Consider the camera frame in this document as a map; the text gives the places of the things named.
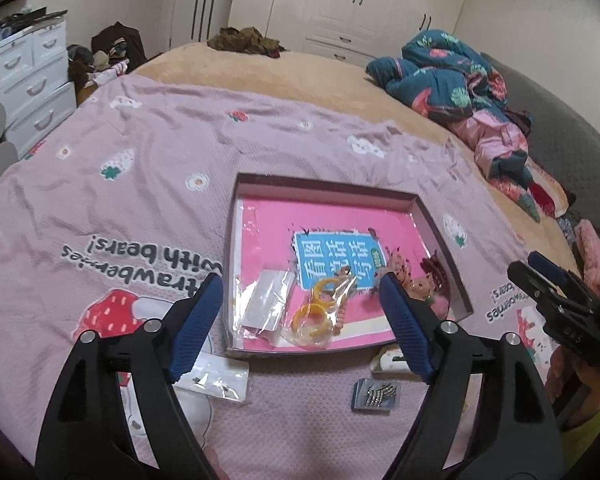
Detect maroon hair claw clip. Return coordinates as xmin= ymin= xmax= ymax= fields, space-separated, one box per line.
xmin=420 ymin=252 xmax=451 ymax=320

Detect white cloud hair claw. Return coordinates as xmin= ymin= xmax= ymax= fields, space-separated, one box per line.
xmin=370 ymin=344 xmax=417 ymax=377

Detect blue hairpin card pack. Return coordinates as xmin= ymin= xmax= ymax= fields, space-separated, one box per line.
xmin=351 ymin=378 xmax=401 ymax=412

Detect clear earring card bag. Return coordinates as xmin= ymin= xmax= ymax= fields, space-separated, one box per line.
xmin=174 ymin=352 xmax=250 ymax=402

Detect white packet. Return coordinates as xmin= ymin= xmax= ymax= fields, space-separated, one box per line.
xmin=242 ymin=269 xmax=296 ymax=334

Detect yellow hoop earrings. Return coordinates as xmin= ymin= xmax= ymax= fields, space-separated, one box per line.
xmin=282 ymin=266 xmax=358 ymax=350

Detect person's right hand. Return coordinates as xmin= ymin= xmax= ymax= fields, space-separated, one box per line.
xmin=545 ymin=346 xmax=600 ymax=430

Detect person's left hand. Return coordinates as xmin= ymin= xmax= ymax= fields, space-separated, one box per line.
xmin=204 ymin=446 xmax=230 ymax=480

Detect pink fuzzy cloth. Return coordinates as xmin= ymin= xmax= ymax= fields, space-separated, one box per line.
xmin=574 ymin=220 xmax=600 ymax=297

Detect red yellow pillow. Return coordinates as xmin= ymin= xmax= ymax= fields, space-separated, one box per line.
xmin=527 ymin=157 xmax=576 ymax=219

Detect grey padded headboard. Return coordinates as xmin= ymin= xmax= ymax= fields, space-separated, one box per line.
xmin=483 ymin=54 xmax=600 ymax=237

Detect teal floral crumpled duvet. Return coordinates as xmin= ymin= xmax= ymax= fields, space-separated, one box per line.
xmin=365 ymin=29 xmax=540 ymax=221

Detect pink book with blue label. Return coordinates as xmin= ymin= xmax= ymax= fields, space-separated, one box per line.
xmin=225 ymin=197 xmax=430 ymax=354

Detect brown shallow cardboard box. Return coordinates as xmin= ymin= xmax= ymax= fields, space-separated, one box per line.
xmin=224 ymin=174 xmax=474 ymax=356

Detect white wardrobe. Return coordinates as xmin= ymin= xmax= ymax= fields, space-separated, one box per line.
xmin=228 ymin=0 xmax=465 ymax=66

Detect tan bed sheet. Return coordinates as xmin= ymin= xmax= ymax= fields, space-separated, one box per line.
xmin=78 ymin=41 xmax=581 ymax=276

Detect dark clothes pile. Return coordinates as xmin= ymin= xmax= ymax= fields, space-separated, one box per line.
xmin=67 ymin=22 xmax=148 ymax=91

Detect white drawer chest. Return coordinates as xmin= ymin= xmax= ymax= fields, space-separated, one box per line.
xmin=0 ymin=11 xmax=76 ymax=158

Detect olive clothes pile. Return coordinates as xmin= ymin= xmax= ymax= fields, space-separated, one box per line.
xmin=207 ymin=27 xmax=286 ymax=58

